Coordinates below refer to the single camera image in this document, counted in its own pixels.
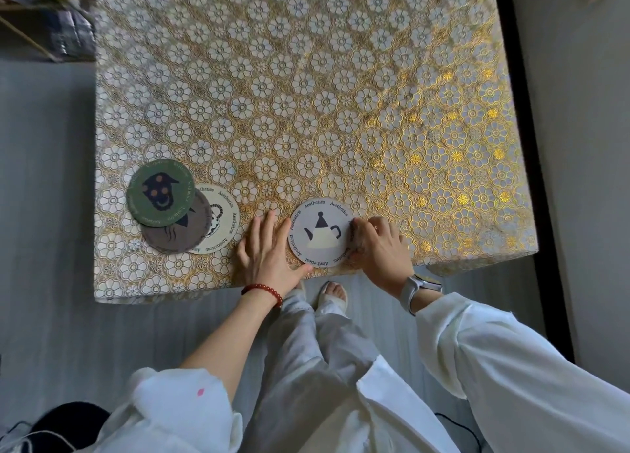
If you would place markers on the person's left hand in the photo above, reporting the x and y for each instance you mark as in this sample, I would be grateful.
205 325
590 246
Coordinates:
266 263

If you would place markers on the person's right hand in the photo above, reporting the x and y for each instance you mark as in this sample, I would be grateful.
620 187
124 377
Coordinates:
386 255

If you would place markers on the person's right fingers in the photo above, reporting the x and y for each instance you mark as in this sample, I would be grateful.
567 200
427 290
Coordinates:
366 238

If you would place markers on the person's left thumb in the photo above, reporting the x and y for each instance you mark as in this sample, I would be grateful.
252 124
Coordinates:
300 274

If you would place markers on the person's left little finger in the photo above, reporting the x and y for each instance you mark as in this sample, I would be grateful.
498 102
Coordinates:
241 253

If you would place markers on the person's left middle finger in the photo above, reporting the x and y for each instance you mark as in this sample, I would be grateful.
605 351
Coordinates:
270 228

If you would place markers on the grey round teapot coaster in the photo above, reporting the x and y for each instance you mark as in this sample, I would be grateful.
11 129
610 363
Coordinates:
321 235

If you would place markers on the person's left forearm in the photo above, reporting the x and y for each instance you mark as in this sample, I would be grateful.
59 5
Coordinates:
231 334

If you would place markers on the person's right forearm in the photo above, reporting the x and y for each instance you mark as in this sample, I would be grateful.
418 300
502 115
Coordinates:
472 339

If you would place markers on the cream round coaster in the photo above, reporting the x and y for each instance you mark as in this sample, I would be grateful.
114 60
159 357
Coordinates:
224 223

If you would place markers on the white slipper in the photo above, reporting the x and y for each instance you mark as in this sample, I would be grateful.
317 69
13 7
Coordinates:
333 295

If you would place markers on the brown round coaster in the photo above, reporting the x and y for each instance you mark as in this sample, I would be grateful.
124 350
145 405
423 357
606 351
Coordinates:
184 233

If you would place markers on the white smartwatch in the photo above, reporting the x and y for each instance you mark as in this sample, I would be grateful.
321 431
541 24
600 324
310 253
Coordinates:
418 287

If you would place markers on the light grey trousers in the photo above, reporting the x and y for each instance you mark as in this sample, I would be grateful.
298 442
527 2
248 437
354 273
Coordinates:
305 369

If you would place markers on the green round face coaster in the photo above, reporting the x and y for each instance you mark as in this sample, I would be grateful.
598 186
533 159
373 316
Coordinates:
160 193

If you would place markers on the gold floral lace tablecloth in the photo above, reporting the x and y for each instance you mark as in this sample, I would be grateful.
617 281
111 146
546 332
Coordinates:
315 98

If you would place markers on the white long-sleeved shirt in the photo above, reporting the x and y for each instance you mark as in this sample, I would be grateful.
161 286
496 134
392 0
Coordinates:
517 369

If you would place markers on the black round bag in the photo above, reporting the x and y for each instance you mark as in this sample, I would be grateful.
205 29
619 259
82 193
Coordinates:
69 423

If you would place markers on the clear plastic bag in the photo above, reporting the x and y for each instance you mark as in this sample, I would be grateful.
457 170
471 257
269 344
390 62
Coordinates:
74 34

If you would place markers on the wooden rack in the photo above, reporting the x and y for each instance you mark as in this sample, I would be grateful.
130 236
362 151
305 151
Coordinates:
29 31

